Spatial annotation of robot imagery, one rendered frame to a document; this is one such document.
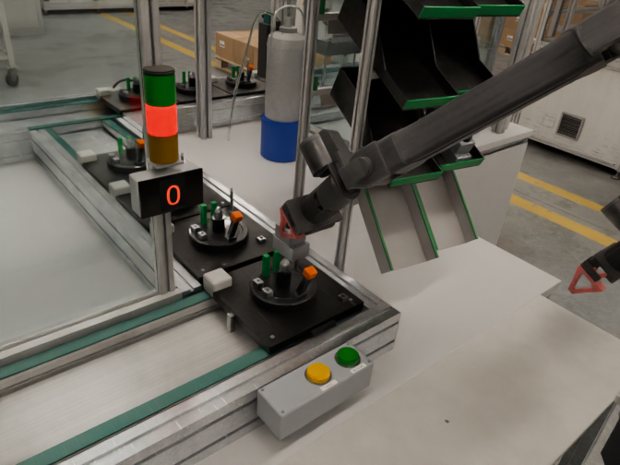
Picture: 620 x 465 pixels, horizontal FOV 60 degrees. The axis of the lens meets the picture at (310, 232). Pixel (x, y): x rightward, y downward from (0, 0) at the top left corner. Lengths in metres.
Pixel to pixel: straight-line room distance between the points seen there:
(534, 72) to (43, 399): 0.90
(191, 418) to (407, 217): 0.66
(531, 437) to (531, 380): 0.15
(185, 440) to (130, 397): 0.14
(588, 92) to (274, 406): 4.47
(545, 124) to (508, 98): 4.49
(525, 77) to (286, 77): 1.21
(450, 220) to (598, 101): 3.79
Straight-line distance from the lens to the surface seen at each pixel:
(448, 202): 1.36
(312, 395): 0.93
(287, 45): 1.86
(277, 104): 1.91
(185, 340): 1.08
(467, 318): 1.33
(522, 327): 1.36
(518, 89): 0.78
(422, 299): 1.35
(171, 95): 0.91
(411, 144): 0.81
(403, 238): 1.23
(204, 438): 0.93
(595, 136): 5.09
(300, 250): 1.02
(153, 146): 0.94
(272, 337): 1.00
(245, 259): 1.21
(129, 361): 1.06
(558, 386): 1.25
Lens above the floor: 1.64
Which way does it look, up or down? 30 degrees down
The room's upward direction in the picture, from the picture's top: 5 degrees clockwise
